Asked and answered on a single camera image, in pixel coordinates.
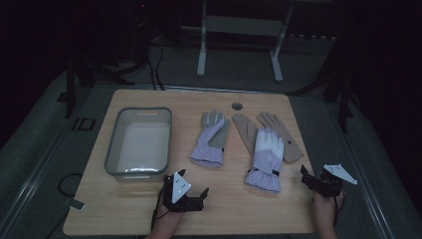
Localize grey plastic bin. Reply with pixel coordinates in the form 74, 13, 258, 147
104, 106, 173, 182

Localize grey tape piece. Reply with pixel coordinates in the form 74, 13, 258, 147
68, 198, 87, 212

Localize black floor cables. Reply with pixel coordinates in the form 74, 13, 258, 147
145, 39, 166, 92

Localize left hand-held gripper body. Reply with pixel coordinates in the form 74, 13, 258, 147
161, 169, 205, 213

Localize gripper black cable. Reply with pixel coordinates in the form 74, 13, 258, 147
331, 188, 346, 228
149, 181, 182, 233

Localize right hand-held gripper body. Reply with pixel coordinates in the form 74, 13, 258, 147
309, 163, 358, 199

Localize person's left hand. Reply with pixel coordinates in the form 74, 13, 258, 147
152, 195, 185, 230

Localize black tripod stand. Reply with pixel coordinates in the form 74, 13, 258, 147
63, 49, 150, 120
292, 39, 356, 134

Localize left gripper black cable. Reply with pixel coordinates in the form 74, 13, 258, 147
149, 181, 182, 233

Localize purple ski glove grey palm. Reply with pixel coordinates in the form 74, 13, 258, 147
189, 110, 232, 168

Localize looped black floor cable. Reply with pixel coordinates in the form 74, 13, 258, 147
57, 171, 84, 197

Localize person's right hand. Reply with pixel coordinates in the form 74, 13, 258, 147
312, 190, 345, 230

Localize white metal stand frame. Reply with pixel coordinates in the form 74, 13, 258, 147
196, 0, 296, 84

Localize purple and white ski glove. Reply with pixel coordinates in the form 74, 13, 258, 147
244, 126, 286, 194

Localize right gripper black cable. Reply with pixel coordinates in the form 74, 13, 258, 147
331, 188, 346, 228

